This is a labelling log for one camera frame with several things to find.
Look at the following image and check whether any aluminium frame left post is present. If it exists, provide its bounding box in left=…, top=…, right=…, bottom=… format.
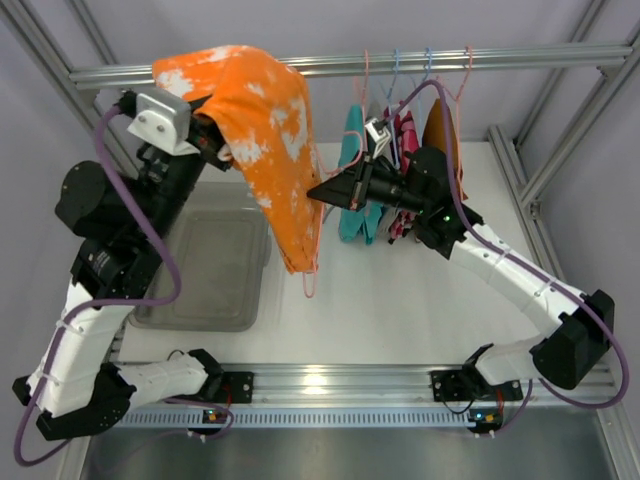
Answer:
left=0, top=0, right=186, bottom=216

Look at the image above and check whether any slotted cable duct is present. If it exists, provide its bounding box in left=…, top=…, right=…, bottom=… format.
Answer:
left=117, top=407, right=475, bottom=429

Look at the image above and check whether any pink hanger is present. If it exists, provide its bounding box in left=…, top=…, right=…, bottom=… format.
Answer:
left=348, top=50, right=370, bottom=157
left=436, top=45, right=474, bottom=201
left=302, top=129, right=364, bottom=300

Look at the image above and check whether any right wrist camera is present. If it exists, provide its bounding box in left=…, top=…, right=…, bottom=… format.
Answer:
left=364, top=118, right=392, bottom=159

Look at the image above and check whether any aluminium frame post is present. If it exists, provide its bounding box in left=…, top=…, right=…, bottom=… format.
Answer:
left=488, top=1, right=639, bottom=218
left=0, top=0, right=186, bottom=216

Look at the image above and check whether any aluminium frame right post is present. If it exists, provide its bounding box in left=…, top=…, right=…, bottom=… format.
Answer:
left=488, top=1, right=639, bottom=218

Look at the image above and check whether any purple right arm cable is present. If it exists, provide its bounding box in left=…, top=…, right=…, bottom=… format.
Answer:
left=389, top=79, right=632, bottom=441

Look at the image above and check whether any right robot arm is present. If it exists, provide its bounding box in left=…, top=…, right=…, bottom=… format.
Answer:
left=307, top=147, right=615, bottom=398

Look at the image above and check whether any pink hanger under teal trousers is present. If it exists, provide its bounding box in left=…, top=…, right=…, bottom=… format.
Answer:
left=348, top=50, right=370, bottom=157

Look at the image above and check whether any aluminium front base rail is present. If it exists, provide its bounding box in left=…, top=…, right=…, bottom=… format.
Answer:
left=74, top=363, right=619, bottom=407

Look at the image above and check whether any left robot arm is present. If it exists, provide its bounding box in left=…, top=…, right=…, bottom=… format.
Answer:
left=12, top=119, right=225, bottom=441

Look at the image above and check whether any clear plastic bin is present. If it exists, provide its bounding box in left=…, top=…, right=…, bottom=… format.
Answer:
left=130, top=182, right=271, bottom=332

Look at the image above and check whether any aluminium hanging rail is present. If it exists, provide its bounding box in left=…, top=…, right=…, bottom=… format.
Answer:
left=68, top=42, right=632, bottom=91

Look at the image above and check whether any pink hanger under mustard trousers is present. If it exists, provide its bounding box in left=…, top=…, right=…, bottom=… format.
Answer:
left=436, top=45, right=474, bottom=201

